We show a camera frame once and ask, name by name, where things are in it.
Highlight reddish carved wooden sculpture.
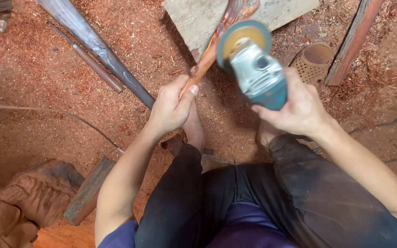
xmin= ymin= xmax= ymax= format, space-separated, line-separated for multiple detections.
xmin=0 ymin=158 xmax=85 ymax=248

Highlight low wooden seat block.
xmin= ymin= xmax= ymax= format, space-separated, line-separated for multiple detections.
xmin=201 ymin=148 xmax=236 ymax=174

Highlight grey wooden block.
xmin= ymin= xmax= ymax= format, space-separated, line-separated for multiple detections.
xmin=63 ymin=157 xmax=116 ymax=226

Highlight person's purple shirt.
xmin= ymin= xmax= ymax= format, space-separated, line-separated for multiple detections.
xmin=97 ymin=201 xmax=397 ymax=248

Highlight person's left foot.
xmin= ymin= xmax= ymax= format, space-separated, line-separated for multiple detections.
xmin=181 ymin=100 xmax=206 ymax=153

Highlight person's right hand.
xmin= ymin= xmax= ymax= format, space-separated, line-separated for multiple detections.
xmin=251 ymin=67 xmax=337 ymax=138

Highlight perforated brown cylinder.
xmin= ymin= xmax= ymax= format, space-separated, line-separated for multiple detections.
xmin=289 ymin=42 xmax=333 ymax=85

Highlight reddish carved wooden stick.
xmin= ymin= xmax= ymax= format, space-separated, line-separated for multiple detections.
xmin=179 ymin=0 xmax=261 ymax=99

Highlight thin brown metal rod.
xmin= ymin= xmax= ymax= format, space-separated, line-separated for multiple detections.
xmin=48 ymin=22 xmax=125 ymax=94

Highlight brown woven sandal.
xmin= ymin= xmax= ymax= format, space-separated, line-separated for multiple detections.
xmin=159 ymin=128 xmax=186 ymax=157

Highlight person's foot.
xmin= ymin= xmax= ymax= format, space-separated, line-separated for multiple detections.
xmin=257 ymin=119 xmax=286 ymax=151
xmin=181 ymin=100 xmax=206 ymax=153

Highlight thin grey cable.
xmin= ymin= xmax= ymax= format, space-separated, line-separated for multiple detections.
xmin=0 ymin=104 xmax=125 ymax=153

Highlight weathered wooden plank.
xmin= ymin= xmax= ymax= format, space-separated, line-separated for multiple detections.
xmin=324 ymin=0 xmax=385 ymax=87

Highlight person's right foot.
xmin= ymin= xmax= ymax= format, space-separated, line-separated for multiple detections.
xmin=257 ymin=119 xmax=286 ymax=151

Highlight person's black trousers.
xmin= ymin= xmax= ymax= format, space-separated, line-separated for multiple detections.
xmin=134 ymin=134 xmax=397 ymax=248

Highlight person's left hand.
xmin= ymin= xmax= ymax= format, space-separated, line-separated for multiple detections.
xmin=146 ymin=74 xmax=200 ymax=138

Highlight teal and silver angle grinder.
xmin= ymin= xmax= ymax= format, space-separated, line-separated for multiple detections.
xmin=216 ymin=20 xmax=288 ymax=111

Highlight grey wooden board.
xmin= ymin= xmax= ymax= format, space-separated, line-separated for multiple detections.
xmin=161 ymin=0 xmax=320 ymax=63

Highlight long grey tapered pole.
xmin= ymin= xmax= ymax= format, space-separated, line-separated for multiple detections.
xmin=37 ymin=0 xmax=156 ymax=110

